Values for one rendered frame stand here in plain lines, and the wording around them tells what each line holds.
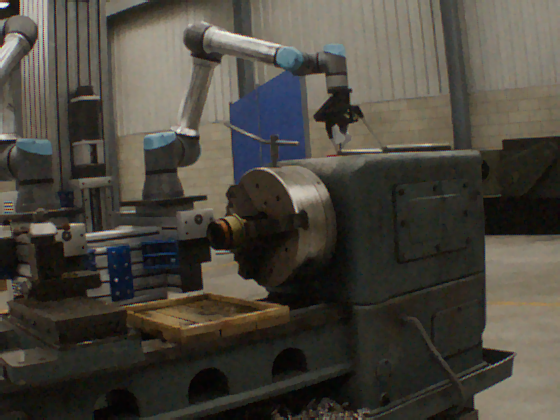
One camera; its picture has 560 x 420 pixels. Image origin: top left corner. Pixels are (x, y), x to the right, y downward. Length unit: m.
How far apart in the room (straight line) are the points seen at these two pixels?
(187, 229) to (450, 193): 0.85
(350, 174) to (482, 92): 10.53
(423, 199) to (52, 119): 1.26
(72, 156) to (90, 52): 0.38
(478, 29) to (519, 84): 1.26
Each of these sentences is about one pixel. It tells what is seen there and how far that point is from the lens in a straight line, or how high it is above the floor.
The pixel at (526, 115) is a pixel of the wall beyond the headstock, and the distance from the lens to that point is 11.96.
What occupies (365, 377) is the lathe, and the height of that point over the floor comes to 0.67.
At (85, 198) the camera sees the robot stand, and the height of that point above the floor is 1.19.
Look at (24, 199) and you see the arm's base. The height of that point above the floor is 1.20.
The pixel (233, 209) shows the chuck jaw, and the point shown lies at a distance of 1.79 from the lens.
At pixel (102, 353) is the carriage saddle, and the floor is 0.90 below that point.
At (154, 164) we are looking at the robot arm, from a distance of 2.39.
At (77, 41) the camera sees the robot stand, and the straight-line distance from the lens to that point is 2.49.
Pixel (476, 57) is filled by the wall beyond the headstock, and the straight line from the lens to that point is 12.41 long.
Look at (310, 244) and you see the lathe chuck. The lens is 1.73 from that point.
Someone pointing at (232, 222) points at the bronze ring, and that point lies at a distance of 1.73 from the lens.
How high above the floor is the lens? 1.23
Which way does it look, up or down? 3 degrees down
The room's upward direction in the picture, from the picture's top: 4 degrees counter-clockwise
